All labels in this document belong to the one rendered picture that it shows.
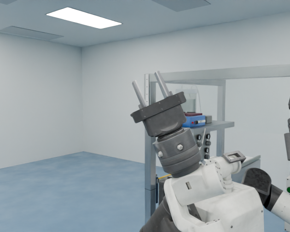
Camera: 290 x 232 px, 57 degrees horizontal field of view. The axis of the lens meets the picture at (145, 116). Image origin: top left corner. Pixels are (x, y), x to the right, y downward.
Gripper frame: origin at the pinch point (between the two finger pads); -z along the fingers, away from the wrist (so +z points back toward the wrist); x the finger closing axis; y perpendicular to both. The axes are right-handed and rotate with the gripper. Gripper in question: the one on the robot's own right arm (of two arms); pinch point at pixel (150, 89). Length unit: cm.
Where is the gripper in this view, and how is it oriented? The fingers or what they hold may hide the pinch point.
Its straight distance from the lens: 58.5
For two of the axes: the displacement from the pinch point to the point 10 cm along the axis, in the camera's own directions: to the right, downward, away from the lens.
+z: 4.0, 9.2, 0.0
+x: 9.1, -3.9, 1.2
